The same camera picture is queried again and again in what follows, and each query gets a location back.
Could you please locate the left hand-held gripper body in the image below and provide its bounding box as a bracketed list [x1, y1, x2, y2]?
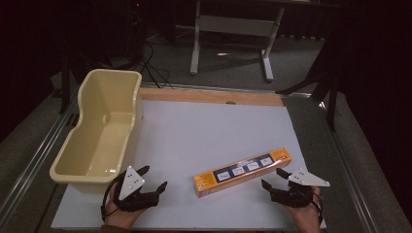
[112, 165, 160, 213]

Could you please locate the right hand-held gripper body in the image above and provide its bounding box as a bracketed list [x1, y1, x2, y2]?
[270, 167, 331, 209]

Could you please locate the long orange box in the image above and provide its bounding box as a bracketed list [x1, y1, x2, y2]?
[193, 147, 292, 198]

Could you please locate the cream plastic tub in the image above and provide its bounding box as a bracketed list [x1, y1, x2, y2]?
[49, 68, 144, 195]

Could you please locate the person's left hand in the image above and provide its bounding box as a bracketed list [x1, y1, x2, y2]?
[104, 183, 146, 231]

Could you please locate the person's right hand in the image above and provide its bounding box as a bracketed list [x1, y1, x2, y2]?
[284, 185, 323, 233]

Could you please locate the white sheet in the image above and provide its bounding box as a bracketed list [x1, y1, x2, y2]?
[51, 98, 326, 231]

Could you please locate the wooden board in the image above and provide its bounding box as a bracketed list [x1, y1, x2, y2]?
[139, 86, 285, 108]

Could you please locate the black stand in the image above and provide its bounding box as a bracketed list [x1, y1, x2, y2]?
[275, 18, 341, 132]

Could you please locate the black floor cable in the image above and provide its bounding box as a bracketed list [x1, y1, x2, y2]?
[139, 42, 175, 89]

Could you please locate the white table frame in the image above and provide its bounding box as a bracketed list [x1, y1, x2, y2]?
[189, 0, 287, 83]

